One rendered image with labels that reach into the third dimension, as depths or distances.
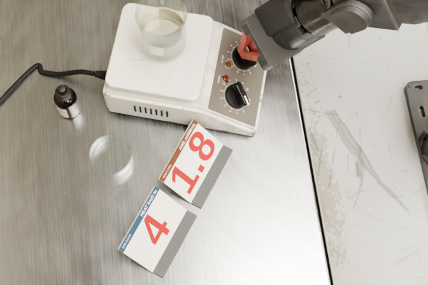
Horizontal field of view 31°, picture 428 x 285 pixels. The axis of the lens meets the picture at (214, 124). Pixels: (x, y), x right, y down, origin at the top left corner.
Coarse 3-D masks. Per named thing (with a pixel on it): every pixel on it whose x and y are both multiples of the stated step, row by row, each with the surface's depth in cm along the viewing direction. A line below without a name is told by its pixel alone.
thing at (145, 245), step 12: (156, 204) 96; (168, 204) 97; (144, 216) 95; (156, 216) 96; (168, 216) 97; (144, 228) 95; (156, 228) 96; (168, 228) 98; (132, 240) 94; (144, 240) 95; (156, 240) 96; (132, 252) 94; (144, 252) 95; (156, 252) 96
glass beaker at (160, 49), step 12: (144, 0) 92; (156, 0) 94; (168, 0) 94; (180, 0) 92; (144, 12) 95; (180, 12) 94; (144, 36) 92; (156, 36) 90; (168, 36) 90; (180, 36) 92; (144, 48) 95; (156, 48) 93; (168, 48) 93; (180, 48) 95; (156, 60) 96; (168, 60) 96
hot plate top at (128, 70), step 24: (120, 24) 99; (192, 24) 99; (120, 48) 98; (192, 48) 98; (120, 72) 96; (144, 72) 97; (168, 72) 97; (192, 72) 97; (168, 96) 96; (192, 96) 96
